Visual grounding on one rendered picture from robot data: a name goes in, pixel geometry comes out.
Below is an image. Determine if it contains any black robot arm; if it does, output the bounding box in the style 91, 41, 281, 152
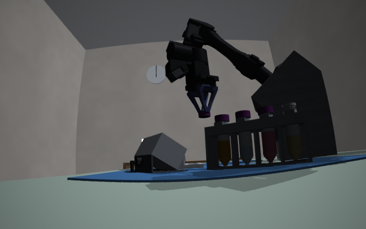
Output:
165, 18, 272, 85

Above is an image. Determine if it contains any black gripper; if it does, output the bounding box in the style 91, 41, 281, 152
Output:
185, 63, 219, 113

